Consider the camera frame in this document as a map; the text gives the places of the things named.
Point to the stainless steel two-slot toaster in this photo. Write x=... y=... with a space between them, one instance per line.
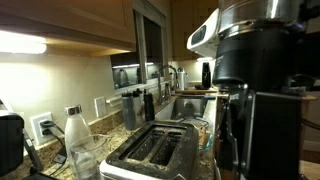
x=157 y=151

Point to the under-cabinet light strip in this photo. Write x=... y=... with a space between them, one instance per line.
x=20 y=43

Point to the kitchen window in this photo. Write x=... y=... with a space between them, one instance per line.
x=143 y=64

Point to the white light switch plate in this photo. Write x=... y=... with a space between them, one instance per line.
x=100 y=106

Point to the white sports water bottle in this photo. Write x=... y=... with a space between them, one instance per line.
x=138 y=107

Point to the stainless steel sink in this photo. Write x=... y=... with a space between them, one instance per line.
x=183 y=107

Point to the clear bottle with steel cap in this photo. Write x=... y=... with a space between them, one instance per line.
x=75 y=129

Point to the wooden upper cabinet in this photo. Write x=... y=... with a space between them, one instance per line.
x=74 y=27

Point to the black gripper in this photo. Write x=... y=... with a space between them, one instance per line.
x=259 y=130

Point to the clear glass baking dish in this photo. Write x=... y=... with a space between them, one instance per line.
x=203 y=131

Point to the white wall power outlet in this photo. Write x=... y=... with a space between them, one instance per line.
x=37 y=129

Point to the chrome kitchen faucet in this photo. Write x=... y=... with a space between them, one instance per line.
x=165 y=90

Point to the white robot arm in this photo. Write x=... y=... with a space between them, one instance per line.
x=233 y=17

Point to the black coffee maker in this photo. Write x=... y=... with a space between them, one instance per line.
x=14 y=140

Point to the black bottle by sink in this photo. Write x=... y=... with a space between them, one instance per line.
x=206 y=75

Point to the clear glass measuring cup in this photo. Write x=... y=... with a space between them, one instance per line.
x=87 y=154

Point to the grey sports water bottle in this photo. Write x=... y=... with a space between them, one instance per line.
x=128 y=111

